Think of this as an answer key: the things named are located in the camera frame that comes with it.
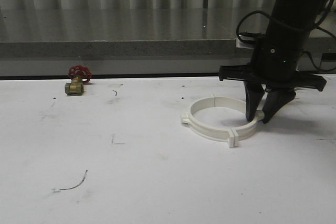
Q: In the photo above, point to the white clamp segment edge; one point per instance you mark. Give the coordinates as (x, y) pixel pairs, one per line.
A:
(247, 130)

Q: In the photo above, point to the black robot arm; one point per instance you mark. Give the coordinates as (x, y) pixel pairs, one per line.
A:
(289, 27)

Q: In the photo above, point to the grey stone counter shelf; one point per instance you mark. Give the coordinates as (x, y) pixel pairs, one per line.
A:
(83, 34)

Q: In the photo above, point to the white curved pipe clamp segment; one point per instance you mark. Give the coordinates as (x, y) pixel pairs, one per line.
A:
(203, 103)

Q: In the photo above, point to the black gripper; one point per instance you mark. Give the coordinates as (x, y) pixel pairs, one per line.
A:
(280, 80)

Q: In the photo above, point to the brass valve red handwheel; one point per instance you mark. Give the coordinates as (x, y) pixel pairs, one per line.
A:
(79, 75)

